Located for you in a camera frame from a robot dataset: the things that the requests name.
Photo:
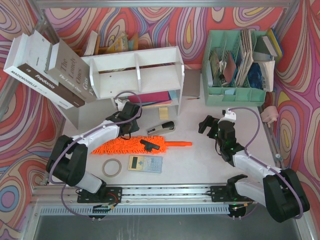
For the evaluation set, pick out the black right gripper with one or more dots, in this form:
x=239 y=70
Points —
x=213 y=127

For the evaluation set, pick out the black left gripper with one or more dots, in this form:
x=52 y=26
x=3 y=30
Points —
x=131 y=124

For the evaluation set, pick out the orange chenille duster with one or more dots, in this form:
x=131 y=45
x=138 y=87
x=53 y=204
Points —
x=138 y=145

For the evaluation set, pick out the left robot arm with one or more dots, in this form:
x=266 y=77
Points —
x=68 y=159

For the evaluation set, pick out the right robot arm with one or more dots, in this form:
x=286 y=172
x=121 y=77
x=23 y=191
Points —
x=279 y=190

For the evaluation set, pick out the white wooden bookshelf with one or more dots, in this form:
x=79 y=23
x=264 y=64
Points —
x=145 y=71

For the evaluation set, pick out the small red pencil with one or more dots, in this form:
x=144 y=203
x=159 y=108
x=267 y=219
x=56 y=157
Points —
x=193 y=98

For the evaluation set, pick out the yellow sticky note pad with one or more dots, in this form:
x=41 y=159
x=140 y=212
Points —
x=163 y=113

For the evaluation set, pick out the stack of coloured paper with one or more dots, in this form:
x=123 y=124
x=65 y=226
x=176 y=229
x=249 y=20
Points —
x=155 y=100

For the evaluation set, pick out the grey black stapler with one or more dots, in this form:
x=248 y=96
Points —
x=161 y=129

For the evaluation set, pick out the roll of tape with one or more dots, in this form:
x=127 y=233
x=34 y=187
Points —
x=111 y=167

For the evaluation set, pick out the grey notebook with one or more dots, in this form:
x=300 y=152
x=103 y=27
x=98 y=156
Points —
x=191 y=85

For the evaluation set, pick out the yellow grey calculator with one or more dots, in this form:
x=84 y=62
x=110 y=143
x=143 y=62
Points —
x=145 y=163

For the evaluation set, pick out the pink piggy figurine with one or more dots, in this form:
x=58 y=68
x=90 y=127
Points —
x=269 y=115

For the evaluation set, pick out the mint green desk organizer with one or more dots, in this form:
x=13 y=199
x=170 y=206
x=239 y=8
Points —
x=227 y=59

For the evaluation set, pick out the books in organizer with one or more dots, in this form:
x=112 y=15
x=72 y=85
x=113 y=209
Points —
x=266 y=55

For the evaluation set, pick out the books behind shelf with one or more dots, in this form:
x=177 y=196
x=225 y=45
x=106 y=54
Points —
x=120 y=44

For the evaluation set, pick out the grey Lonely Ones book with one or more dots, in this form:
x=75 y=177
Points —
x=71 y=71

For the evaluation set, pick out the large white brown book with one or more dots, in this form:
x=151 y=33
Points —
x=27 y=61

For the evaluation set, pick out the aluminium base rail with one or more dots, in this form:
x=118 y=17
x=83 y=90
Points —
x=130 y=200

